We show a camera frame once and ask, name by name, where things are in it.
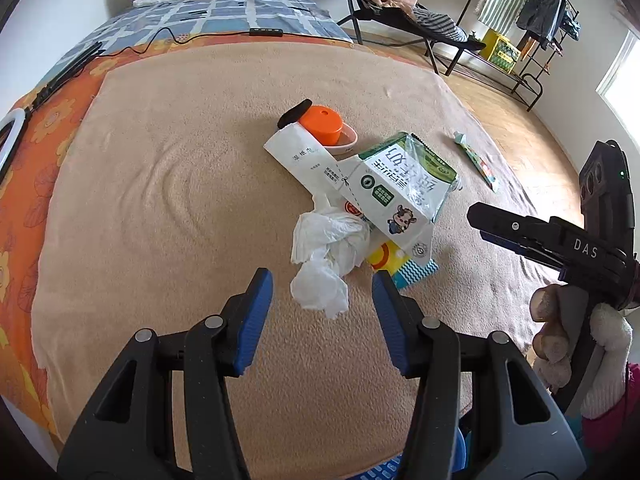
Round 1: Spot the person's right hand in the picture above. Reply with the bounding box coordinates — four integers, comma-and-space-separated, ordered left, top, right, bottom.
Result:
530, 282, 635, 420

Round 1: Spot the window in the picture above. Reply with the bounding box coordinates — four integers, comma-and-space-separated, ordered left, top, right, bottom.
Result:
597, 30, 640, 111

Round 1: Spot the black tripod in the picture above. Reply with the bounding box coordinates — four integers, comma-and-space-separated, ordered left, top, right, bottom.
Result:
30, 40, 106, 111

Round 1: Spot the dark jacket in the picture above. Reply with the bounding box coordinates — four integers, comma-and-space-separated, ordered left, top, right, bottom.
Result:
515, 0, 568, 38

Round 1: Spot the black oval object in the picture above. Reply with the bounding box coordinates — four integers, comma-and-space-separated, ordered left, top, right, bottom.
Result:
278, 101, 313, 128

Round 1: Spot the black folding chair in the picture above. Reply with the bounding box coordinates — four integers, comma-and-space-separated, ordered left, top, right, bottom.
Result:
337, 0, 488, 77

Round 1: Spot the black clothes rack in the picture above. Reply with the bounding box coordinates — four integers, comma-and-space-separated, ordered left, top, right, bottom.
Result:
460, 0, 583, 113

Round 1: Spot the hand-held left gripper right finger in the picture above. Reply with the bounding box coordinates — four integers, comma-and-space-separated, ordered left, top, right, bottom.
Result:
371, 270, 587, 480

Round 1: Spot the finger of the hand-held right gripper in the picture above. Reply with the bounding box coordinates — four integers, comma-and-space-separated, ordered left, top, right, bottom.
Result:
467, 202, 553, 243
479, 229, 566, 271

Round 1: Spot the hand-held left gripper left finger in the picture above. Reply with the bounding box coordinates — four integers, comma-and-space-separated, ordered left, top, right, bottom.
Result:
56, 267, 275, 480

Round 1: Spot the yellow blue striped packet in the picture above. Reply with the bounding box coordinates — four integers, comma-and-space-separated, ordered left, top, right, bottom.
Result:
365, 240, 440, 291

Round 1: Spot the white ring light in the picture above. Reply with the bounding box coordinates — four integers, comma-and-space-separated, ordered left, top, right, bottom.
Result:
0, 107, 35, 183

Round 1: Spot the person's right forearm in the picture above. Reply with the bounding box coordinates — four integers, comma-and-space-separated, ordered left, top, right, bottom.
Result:
580, 360, 640, 457

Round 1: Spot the black cable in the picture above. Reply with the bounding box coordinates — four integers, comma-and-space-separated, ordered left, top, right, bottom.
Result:
97, 26, 351, 56

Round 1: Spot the grey striped garment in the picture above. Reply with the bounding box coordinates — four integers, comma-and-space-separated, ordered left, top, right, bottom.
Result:
412, 5, 468, 41

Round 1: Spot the white paper packet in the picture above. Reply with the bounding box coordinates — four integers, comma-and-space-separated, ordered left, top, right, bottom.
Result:
263, 124, 362, 207

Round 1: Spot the yellow plastic crate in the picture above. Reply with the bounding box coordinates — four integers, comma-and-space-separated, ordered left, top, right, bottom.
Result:
480, 27, 523, 73

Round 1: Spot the green striped cloth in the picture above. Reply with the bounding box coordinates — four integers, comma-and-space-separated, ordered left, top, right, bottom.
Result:
477, 0, 533, 33

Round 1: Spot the blue plastic basket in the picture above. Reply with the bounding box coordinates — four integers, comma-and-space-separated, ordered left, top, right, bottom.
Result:
350, 430, 468, 480

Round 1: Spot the green white milk packaging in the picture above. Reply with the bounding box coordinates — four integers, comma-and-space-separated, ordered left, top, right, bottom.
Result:
345, 131, 460, 261

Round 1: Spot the beige fleece blanket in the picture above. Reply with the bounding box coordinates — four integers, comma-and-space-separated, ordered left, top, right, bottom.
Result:
30, 42, 586, 480

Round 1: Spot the white tissue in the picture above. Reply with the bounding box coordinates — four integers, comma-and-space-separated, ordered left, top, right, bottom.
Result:
290, 195, 373, 320

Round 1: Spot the blue checked bedsheet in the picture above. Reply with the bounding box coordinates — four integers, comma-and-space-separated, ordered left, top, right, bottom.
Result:
37, 0, 353, 106

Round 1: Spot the white plastic ring band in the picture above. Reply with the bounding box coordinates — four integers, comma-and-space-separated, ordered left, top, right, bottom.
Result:
322, 122, 359, 157

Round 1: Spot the pale green slim wrapper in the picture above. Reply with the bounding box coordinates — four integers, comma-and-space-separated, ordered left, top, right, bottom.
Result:
453, 131, 501, 193

